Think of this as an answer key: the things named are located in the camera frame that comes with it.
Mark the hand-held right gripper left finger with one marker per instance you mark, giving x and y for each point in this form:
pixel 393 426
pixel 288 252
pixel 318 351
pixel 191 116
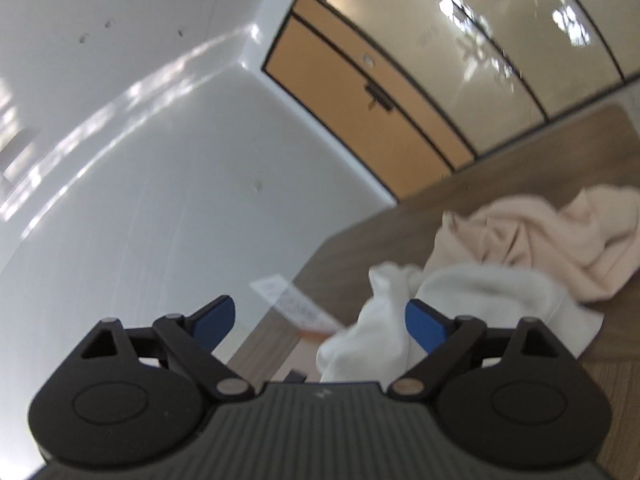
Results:
pixel 215 322

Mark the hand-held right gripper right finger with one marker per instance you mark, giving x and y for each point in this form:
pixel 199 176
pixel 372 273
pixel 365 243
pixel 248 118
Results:
pixel 425 327

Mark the white sweatshirt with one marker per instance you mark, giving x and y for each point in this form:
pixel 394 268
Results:
pixel 490 290

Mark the paper sign in wooden holder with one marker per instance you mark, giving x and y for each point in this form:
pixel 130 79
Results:
pixel 295 302

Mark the beige garment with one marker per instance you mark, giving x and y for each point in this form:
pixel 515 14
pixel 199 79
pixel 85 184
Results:
pixel 530 230

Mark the wooden door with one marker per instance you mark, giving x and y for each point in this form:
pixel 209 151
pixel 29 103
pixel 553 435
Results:
pixel 340 90

